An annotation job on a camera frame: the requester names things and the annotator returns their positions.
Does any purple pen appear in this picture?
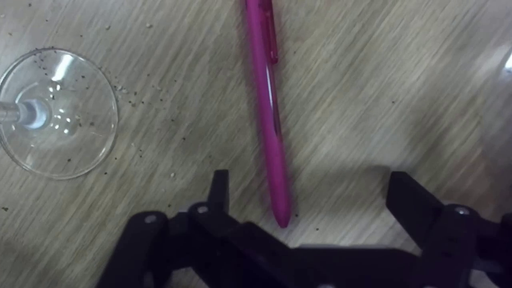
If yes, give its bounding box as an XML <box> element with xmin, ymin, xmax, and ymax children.
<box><xmin>242</xmin><ymin>0</ymin><xmax>295</xmax><ymax>230</ymax></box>

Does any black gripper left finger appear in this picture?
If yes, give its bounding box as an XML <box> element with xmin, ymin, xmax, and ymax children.
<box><xmin>95</xmin><ymin>167</ymin><xmax>294</xmax><ymax>288</ymax></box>

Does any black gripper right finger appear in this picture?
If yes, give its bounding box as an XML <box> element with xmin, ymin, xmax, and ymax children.
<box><xmin>386</xmin><ymin>169</ymin><xmax>512</xmax><ymax>288</ymax></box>

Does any clear wine glass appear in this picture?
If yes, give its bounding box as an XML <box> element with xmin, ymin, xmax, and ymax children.
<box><xmin>0</xmin><ymin>46</ymin><xmax>121</xmax><ymax>180</ymax></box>

